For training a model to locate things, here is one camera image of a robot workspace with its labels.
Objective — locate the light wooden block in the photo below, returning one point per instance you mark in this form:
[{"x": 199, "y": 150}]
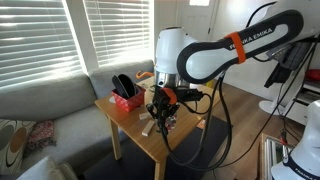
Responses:
[{"x": 146, "y": 131}]

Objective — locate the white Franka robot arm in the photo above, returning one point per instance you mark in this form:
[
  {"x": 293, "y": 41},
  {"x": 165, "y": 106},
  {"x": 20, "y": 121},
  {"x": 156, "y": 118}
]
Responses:
[{"x": 180, "y": 55}]

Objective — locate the red mesh basket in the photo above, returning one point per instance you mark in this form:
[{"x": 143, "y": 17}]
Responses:
[{"x": 131, "y": 103}]

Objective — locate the grey sofa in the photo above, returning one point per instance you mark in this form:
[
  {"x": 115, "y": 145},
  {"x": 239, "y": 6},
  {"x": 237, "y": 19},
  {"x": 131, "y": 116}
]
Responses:
[{"x": 82, "y": 132}]

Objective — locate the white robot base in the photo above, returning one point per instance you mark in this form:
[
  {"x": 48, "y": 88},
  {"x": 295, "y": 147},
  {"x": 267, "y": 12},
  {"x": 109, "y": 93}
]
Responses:
[{"x": 303, "y": 162}]

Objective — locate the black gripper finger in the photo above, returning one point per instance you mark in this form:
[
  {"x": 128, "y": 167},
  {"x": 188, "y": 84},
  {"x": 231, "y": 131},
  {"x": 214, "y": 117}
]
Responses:
[
  {"x": 159, "y": 121},
  {"x": 165, "y": 122}
]

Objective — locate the wooden side table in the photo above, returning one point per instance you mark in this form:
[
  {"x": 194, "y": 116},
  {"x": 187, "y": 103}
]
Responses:
[{"x": 132, "y": 126}]

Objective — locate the patterned cushion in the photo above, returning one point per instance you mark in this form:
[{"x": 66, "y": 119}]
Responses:
[{"x": 13, "y": 138}]

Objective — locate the orange plush squid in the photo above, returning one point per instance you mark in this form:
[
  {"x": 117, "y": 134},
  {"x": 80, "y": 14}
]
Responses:
[{"x": 141, "y": 74}]

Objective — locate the small wooden block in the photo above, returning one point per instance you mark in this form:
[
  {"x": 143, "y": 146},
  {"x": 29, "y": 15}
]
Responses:
[{"x": 144, "y": 116}]

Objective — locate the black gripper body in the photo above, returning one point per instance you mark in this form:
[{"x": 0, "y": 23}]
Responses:
[{"x": 164, "y": 103}]

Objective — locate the floral red cloth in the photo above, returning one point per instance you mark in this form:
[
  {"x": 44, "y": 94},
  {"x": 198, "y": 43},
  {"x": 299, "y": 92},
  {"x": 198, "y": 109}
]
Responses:
[{"x": 40, "y": 137}]

